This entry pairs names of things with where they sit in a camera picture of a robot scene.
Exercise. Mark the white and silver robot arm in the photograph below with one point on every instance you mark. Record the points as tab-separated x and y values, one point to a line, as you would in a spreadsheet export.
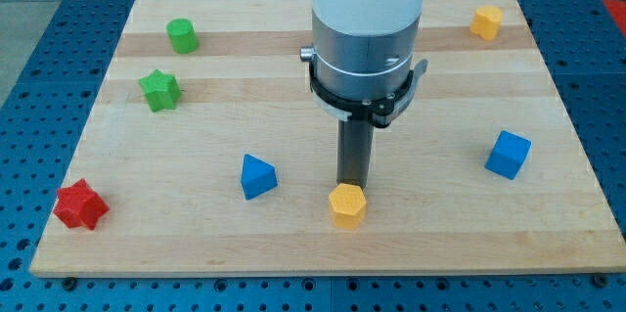
362	49

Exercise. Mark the dark cylindrical pointer tool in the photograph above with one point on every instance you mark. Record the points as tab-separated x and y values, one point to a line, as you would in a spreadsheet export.
354	144

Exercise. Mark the blue triangular prism block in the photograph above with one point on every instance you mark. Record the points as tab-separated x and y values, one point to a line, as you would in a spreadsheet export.
258	177

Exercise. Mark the yellow hexagon block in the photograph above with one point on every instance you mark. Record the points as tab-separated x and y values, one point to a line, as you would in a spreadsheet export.
348	206

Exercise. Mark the wooden board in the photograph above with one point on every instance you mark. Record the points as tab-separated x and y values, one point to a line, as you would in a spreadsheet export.
171	178

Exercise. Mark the green star block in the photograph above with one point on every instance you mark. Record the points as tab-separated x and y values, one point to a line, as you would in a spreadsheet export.
160	90

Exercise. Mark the green cylinder block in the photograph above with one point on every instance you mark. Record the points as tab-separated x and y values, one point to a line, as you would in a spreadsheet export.
182	36

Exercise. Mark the blue cube block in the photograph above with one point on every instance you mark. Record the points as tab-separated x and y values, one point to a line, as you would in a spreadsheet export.
508	154

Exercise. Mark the yellow rounded block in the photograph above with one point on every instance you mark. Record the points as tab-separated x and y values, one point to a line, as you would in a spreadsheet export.
486	22

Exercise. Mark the red star block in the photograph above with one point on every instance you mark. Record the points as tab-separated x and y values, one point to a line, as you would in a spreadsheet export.
79	205

